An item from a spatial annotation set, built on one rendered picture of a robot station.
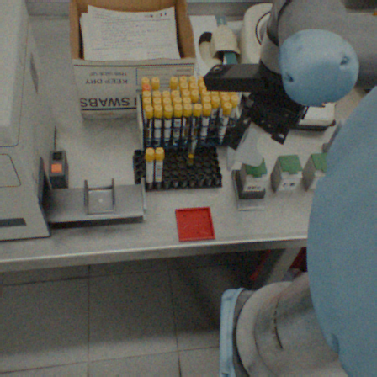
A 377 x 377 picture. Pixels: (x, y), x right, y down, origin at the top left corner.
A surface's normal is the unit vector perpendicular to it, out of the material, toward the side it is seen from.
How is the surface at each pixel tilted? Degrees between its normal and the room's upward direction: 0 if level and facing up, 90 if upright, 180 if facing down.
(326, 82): 90
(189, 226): 0
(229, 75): 29
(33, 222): 90
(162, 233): 0
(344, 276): 83
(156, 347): 0
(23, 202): 90
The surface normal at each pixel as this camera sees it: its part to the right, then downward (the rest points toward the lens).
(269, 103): 0.08, -0.56
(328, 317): -0.98, -0.14
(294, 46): -0.78, -0.36
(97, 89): 0.12, 0.80
